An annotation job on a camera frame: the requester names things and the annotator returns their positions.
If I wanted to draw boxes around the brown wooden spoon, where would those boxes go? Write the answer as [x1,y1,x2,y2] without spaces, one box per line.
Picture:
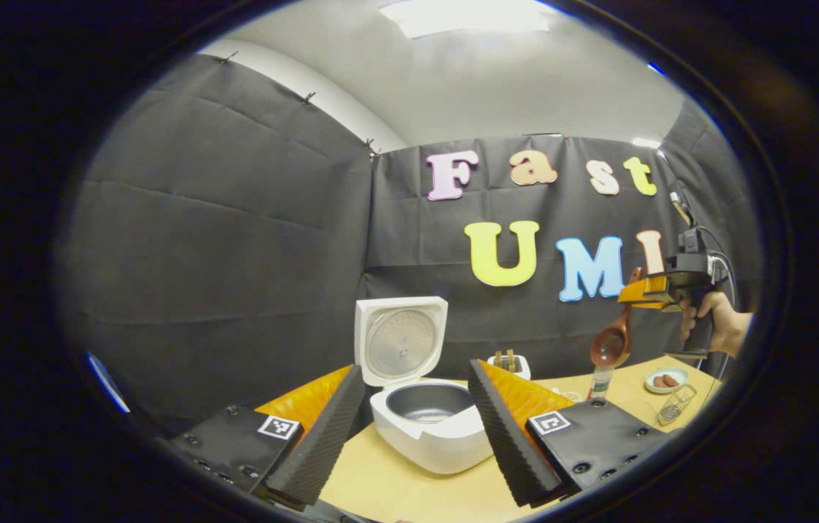
[589,267,645,368]

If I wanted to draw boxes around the clear plastic bottle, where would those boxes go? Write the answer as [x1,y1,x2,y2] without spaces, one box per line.
[587,363,618,401]

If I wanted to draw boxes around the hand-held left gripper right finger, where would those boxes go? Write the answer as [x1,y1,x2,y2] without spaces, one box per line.
[467,359,671,509]

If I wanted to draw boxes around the green plate with brown food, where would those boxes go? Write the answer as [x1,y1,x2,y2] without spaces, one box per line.
[644,367,690,395]

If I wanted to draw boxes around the black backdrop cloth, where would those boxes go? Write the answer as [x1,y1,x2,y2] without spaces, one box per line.
[57,52,762,429]

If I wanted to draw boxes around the white rice cooker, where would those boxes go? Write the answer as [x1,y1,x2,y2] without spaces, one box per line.
[354,296,496,476]

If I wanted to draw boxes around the large ceiling light panel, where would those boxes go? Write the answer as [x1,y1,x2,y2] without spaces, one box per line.
[380,0,550,39]

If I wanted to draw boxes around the white toaster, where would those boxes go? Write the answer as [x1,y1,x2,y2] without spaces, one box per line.
[487,350,533,381]

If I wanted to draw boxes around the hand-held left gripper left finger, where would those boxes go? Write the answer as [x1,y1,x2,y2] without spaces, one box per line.
[166,363,366,509]

